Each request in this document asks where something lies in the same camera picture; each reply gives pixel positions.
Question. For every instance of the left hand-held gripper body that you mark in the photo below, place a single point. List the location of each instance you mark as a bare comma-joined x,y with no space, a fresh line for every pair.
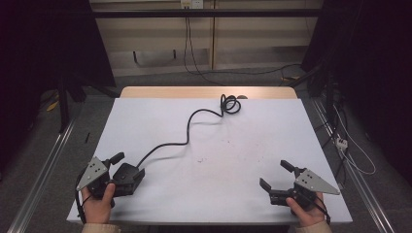
92,171

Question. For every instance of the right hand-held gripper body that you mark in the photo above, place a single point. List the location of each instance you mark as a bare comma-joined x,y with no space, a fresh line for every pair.
311,183

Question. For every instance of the black power adapter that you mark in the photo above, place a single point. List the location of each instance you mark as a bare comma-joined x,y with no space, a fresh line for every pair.
125,174

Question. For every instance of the person's right hand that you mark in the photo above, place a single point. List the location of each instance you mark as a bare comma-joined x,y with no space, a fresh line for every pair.
307,215

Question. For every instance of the person's left hand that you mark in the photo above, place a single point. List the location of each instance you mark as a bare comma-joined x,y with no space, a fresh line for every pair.
97,208

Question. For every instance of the white table mat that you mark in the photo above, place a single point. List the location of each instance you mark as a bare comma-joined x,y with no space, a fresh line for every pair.
233,181

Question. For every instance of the white power strip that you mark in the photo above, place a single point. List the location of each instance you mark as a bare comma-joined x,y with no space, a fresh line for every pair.
341,143

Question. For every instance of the black metal stand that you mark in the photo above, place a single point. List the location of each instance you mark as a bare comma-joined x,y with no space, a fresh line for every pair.
63,103

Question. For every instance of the black curtain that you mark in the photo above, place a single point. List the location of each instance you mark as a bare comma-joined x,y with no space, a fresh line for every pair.
375,64
39,48

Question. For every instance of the black horizontal bar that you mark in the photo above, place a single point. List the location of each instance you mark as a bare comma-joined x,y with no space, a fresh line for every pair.
207,13

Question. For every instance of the aluminium floor rail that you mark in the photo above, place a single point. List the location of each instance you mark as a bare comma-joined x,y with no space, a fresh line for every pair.
362,184
42,174

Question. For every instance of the white wall socket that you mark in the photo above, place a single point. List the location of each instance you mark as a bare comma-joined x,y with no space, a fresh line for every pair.
191,3

